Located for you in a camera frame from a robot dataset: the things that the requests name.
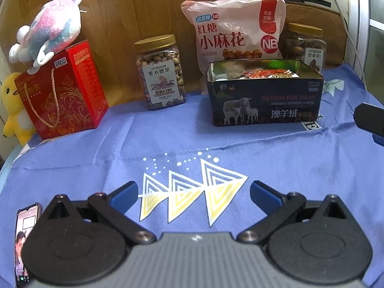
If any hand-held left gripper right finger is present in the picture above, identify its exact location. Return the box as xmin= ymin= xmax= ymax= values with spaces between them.
xmin=237 ymin=180 xmax=350 ymax=244

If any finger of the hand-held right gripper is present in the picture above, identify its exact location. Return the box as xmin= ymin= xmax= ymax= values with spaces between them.
xmin=353 ymin=102 xmax=384 ymax=146

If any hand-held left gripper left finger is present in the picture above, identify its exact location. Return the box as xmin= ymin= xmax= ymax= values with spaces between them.
xmin=45 ymin=181 xmax=156 ymax=245

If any black tin box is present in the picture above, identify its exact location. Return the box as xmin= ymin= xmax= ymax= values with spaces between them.
xmin=206 ymin=59 xmax=324 ymax=127

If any red orange snack packet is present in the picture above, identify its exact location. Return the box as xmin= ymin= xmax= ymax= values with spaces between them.
xmin=240 ymin=69 xmax=300 ymax=80

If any blue printed cloth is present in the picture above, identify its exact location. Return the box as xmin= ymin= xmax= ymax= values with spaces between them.
xmin=0 ymin=61 xmax=384 ymax=288

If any brown leather pad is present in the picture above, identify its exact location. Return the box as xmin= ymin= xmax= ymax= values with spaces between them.
xmin=283 ymin=1 xmax=345 ymax=66

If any gold-lid pecan jar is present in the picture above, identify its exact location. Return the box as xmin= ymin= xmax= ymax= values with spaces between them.
xmin=285 ymin=22 xmax=327 ymax=74

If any smartphone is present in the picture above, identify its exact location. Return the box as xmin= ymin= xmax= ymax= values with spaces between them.
xmin=14 ymin=203 xmax=44 ymax=282

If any red gift box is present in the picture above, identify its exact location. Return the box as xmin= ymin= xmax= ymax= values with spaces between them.
xmin=14 ymin=40 xmax=109 ymax=140

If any gold-lid nut jar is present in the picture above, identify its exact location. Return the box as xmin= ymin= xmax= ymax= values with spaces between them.
xmin=134 ymin=34 xmax=186 ymax=110

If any yellow duck plush toy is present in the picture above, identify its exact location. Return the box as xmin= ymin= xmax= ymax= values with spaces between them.
xmin=0 ymin=72 xmax=36 ymax=146

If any white red snack bag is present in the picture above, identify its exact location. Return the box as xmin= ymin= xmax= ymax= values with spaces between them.
xmin=181 ymin=0 xmax=287 ymax=69

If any pastel plush toy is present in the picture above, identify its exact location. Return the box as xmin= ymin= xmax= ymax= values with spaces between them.
xmin=8 ymin=0 xmax=87 ymax=67

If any white cable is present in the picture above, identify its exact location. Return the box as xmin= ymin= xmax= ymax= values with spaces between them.
xmin=321 ymin=0 xmax=372 ymax=90

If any white door frame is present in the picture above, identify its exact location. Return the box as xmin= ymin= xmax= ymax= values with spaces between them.
xmin=339 ymin=0 xmax=384 ymax=96

